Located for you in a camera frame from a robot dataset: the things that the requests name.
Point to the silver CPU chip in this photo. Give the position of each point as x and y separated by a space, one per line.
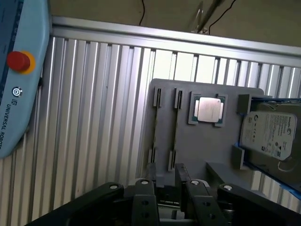
209 109

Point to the grey parts rack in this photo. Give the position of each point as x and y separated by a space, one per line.
202 143

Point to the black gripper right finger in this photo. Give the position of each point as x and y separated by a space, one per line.
200 202

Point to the light blue teach pendant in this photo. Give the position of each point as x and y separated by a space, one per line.
23 30

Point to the clear metal stand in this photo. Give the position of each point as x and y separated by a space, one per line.
200 16

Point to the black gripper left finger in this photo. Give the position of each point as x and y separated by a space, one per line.
143 204

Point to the silver labelled hard disk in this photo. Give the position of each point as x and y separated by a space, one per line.
270 134

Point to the aluminium table frame rail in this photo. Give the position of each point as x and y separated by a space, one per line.
164 35

